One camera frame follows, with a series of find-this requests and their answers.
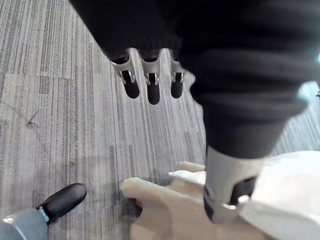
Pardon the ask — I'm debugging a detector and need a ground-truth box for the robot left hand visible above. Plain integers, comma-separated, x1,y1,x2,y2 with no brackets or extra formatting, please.
68,0,320,225

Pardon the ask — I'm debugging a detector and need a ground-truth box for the white bed sheet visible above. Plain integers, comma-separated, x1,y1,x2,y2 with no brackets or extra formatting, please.
237,150,320,240

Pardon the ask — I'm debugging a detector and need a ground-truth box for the beige blanket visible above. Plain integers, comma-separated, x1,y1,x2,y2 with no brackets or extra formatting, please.
119,161,270,240

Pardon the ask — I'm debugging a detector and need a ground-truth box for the dark robot foot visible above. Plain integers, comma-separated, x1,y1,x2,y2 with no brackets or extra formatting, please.
34,182,88,226

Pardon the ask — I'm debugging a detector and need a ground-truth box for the silver robot leg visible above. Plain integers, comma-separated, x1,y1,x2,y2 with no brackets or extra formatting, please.
0,206,50,240

